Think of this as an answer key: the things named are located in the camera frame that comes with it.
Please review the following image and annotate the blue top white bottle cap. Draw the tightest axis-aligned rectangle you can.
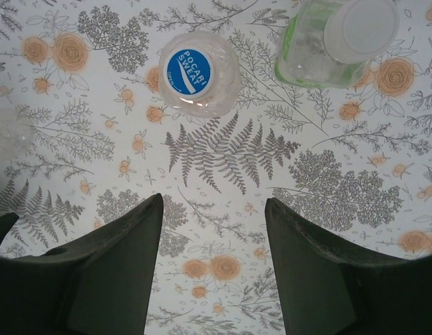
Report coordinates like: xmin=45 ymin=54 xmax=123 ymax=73
xmin=165 ymin=45 xmax=216 ymax=98

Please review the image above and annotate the floral printed tablecloth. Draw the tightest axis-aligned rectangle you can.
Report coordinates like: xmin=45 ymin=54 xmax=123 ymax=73
xmin=0 ymin=0 xmax=432 ymax=335

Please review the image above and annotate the green label plastic bottle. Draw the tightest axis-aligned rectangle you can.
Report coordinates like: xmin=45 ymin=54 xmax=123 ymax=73
xmin=274 ymin=0 xmax=401 ymax=89

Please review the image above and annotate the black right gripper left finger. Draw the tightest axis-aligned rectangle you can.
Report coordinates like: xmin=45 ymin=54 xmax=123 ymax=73
xmin=0 ymin=193 xmax=164 ymax=335

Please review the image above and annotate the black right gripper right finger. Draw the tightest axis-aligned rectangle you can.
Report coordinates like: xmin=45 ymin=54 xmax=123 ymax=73
xmin=264 ymin=197 xmax=432 ymax=335

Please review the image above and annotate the clear plastic bottle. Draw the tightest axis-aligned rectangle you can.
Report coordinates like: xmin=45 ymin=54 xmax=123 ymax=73
xmin=157 ymin=29 xmax=240 ymax=119

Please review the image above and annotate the large white bottle cap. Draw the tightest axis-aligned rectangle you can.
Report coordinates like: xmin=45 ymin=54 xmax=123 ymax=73
xmin=322 ymin=0 xmax=401 ymax=64

